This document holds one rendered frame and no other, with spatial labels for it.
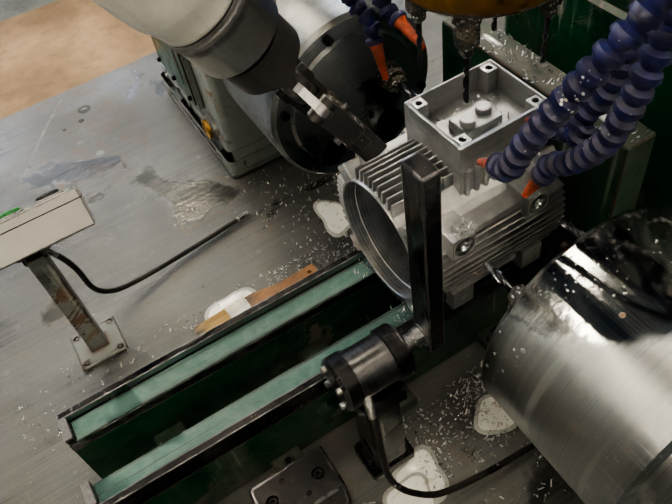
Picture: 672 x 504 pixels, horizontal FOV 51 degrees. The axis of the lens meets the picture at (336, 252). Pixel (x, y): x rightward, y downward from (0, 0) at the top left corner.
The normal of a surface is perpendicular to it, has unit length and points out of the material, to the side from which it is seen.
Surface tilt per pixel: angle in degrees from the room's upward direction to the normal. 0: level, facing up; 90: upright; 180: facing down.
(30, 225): 54
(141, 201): 0
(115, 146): 0
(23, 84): 0
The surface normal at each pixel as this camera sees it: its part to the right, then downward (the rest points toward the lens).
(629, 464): -0.79, 0.06
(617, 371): -0.64, -0.19
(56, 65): -0.13, -0.63
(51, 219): 0.33, 0.13
